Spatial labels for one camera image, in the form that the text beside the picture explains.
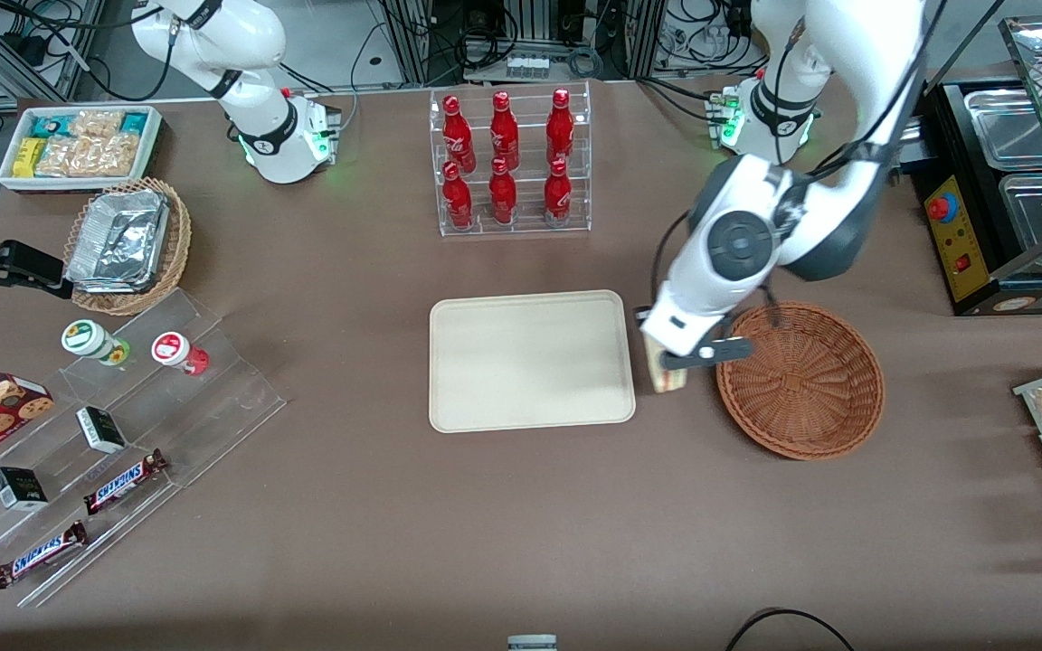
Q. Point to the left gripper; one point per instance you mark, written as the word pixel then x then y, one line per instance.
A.
pixel 639 310

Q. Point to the triangular sandwich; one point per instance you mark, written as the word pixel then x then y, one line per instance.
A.
pixel 668 378

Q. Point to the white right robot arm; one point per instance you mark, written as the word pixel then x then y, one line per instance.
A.
pixel 250 54

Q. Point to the beige rectangular serving tray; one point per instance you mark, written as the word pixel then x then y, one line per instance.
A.
pixel 530 362

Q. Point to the tan wicker basket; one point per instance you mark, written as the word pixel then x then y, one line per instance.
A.
pixel 179 244

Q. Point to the brown round wicker basket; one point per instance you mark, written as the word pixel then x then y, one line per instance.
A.
pixel 801 389

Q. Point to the white rectangular snack bin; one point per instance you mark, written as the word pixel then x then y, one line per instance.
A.
pixel 10 181

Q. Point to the stacked aluminium foil containers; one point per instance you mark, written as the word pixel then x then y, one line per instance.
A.
pixel 118 240

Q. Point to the green label yogurt cup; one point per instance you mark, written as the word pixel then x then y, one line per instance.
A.
pixel 87 339

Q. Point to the yellow snack packet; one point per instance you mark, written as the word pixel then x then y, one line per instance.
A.
pixel 28 158

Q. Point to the clear rice cracker bag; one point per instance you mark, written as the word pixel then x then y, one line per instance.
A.
pixel 96 123
pixel 60 158
pixel 112 155

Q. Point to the teal snack packet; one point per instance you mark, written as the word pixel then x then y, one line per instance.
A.
pixel 134 123
pixel 51 125

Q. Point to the clear acrylic bottle rack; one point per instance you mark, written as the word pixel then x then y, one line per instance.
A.
pixel 530 226

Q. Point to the red cola bottle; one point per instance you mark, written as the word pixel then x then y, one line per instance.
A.
pixel 557 194
pixel 456 131
pixel 504 131
pixel 458 199
pixel 502 194
pixel 560 127

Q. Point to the red label yogurt cup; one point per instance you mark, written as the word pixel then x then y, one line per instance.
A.
pixel 173 350

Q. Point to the small black carton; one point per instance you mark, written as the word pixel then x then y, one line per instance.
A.
pixel 19 488
pixel 100 429

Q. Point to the clear acrylic stepped display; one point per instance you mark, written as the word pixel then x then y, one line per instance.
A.
pixel 213 398

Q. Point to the brown Snickers bar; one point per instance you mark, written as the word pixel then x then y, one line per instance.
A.
pixel 40 554
pixel 123 482

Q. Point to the white power strip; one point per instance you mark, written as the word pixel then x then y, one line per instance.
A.
pixel 528 66

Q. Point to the black food warmer appliance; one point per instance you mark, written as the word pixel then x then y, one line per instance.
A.
pixel 960 244

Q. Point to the small grey device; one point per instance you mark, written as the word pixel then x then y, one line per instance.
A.
pixel 532 643

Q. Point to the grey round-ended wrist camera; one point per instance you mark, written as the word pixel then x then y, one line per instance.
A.
pixel 711 353

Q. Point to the aluminium frame rack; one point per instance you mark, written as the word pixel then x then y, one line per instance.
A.
pixel 412 45

